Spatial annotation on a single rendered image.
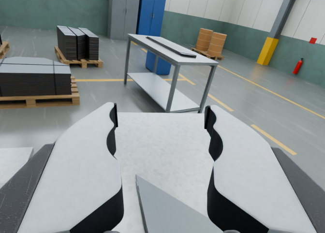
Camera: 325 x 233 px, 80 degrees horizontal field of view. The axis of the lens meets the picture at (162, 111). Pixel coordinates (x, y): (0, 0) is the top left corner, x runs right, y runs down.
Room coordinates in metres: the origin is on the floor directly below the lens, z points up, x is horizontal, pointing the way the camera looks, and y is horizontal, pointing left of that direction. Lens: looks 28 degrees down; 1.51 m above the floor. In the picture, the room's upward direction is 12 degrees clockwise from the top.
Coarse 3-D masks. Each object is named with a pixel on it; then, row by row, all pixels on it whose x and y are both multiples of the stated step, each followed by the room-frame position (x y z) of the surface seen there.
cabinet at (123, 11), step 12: (120, 0) 7.81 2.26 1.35; (132, 0) 8.04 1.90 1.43; (108, 12) 8.01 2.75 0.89; (120, 12) 7.83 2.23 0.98; (132, 12) 8.07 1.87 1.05; (108, 24) 7.94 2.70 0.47; (120, 24) 7.84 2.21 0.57; (132, 24) 8.09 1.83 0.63; (108, 36) 7.88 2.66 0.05; (120, 36) 7.86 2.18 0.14
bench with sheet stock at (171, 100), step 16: (128, 48) 3.61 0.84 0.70; (160, 48) 2.92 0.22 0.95; (176, 48) 2.98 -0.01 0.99; (176, 64) 2.39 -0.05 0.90; (192, 64) 2.50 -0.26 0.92; (208, 64) 2.67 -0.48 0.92; (144, 80) 3.43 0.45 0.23; (160, 80) 3.61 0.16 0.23; (176, 80) 2.39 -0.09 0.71; (208, 80) 2.77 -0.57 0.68; (160, 96) 2.87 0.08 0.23; (176, 96) 3.00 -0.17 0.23; (176, 112) 2.47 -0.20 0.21
